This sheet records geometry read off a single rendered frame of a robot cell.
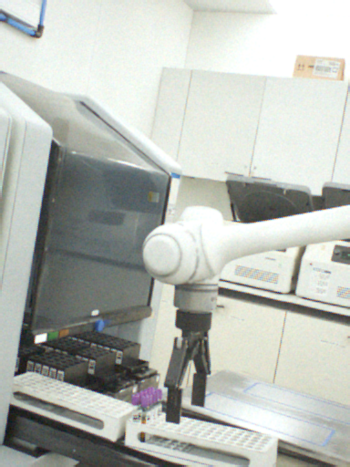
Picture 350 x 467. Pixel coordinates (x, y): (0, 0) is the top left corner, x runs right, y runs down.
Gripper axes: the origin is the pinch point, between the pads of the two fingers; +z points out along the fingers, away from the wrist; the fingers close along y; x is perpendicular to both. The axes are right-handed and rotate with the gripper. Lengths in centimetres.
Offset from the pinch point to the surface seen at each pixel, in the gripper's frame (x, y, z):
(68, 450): 23.1, -6.6, 11.7
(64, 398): 27.7, -2.8, 2.4
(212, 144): 95, 258, -91
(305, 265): 23, 230, -20
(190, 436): -3.1, -4.9, 3.7
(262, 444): -16.5, -0.6, 3.7
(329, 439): -24.3, 35.5, 11.5
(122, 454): 10.4, -6.6, 9.8
